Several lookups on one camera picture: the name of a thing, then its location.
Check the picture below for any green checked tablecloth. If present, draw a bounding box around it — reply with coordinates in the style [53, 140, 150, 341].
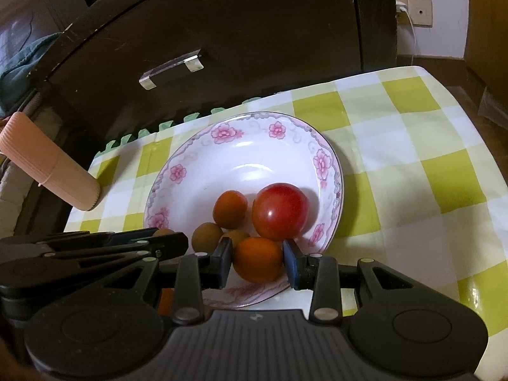
[63, 65, 508, 370]

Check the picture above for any dark wooden drawer front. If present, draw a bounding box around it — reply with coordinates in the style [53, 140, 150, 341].
[43, 0, 364, 147]

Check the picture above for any metal drawer handle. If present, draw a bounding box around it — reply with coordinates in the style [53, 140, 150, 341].
[139, 49, 204, 90]

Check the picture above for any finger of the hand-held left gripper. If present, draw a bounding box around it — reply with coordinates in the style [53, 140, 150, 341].
[37, 227, 157, 244]
[45, 232, 189, 260]

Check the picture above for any padded bed headboard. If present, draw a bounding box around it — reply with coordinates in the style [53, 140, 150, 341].
[0, 0, 88, 84]

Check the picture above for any white floral plate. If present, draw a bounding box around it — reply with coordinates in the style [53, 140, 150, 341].
[144, 111, 345, 309]

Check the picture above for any dark wooden nightstand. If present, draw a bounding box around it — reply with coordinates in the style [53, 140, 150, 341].
[26, 0, 398, 167]

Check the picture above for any pink ribbed case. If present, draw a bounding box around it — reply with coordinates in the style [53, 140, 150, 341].
[0, 112, 102, 212]

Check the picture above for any blue cloth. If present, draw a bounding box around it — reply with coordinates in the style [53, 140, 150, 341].
[0, 34, 60, 117]

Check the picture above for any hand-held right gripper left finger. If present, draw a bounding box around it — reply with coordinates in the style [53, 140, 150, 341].
[34, 237, 234, 325]

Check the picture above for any large red tomato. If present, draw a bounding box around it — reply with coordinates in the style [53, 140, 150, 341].
[251, 183, 310, 241]

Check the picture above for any wooden wardrobe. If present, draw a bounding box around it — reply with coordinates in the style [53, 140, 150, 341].
[462, 0, 508, 88]

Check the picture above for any brown longan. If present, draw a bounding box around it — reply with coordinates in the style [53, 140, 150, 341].
[191, 223, 224, 255]
[219, 230, 251, 249]

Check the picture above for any white charger cable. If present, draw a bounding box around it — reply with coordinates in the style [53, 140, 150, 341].
[403, 12, 417, 66]

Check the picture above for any green foam mat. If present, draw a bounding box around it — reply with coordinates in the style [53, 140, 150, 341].
[95, 95, 263, 157]

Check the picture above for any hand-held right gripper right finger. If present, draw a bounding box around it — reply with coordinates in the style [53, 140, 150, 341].
[285, 239, 475, 324]

